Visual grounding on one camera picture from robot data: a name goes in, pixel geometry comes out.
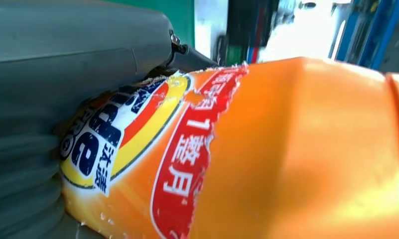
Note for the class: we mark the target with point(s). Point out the orange detergent bottle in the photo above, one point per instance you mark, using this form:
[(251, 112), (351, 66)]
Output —
[(268, 158)]

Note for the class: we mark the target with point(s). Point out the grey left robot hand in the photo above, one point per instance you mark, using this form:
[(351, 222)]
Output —
[(70, 59)]

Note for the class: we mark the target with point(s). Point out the blue metal shelf rack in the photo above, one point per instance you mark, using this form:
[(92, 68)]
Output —
[(367, 29)]

